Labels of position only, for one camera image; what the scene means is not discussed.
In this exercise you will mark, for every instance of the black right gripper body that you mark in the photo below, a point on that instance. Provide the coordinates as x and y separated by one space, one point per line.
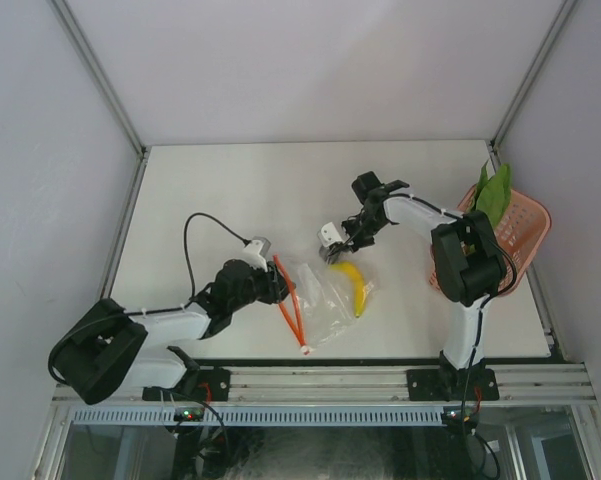
359 232

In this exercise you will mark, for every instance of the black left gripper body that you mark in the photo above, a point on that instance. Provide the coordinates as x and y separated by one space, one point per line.
272 287

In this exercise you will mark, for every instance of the clear zip top bag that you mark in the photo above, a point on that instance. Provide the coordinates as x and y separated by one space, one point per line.
320 305

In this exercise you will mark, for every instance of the green fake leafy vegetable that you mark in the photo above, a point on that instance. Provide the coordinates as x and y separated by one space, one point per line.
492 194

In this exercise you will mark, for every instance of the dark fake avocado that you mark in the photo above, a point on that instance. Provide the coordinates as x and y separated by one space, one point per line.
329 254

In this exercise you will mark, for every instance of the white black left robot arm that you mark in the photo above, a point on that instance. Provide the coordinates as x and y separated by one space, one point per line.
110 348

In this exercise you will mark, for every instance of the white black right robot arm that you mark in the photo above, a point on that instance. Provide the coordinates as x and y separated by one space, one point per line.
469 264

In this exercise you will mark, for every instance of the yellow fake banana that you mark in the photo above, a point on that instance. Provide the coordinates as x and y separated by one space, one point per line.
357 281

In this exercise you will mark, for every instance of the pink plastic basket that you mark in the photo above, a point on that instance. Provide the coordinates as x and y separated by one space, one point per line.
520 233

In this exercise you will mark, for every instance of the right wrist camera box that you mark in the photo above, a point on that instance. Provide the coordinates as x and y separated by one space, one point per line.
329 235

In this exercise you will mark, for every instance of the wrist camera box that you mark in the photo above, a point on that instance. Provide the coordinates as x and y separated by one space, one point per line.
329 235
255 253

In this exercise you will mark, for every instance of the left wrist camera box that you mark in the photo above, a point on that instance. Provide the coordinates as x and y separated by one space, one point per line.
255 253

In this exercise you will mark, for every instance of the aluminium mounting rail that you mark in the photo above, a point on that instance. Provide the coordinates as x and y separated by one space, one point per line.
518 384

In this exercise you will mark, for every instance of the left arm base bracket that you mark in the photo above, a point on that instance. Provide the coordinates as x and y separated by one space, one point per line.
197 383

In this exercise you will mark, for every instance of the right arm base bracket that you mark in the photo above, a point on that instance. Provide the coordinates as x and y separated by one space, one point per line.
446 384

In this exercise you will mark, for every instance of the perforated cable tray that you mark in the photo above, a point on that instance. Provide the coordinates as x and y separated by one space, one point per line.
261 416

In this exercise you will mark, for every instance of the aluminium frame post right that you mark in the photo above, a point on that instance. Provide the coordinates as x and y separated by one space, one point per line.
549 41

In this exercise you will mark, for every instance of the aluminium frame post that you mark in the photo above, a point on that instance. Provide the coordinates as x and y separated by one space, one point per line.
549 41
94 68

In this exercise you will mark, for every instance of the aluminium frame post left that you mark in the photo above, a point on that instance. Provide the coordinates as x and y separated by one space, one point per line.
94 68

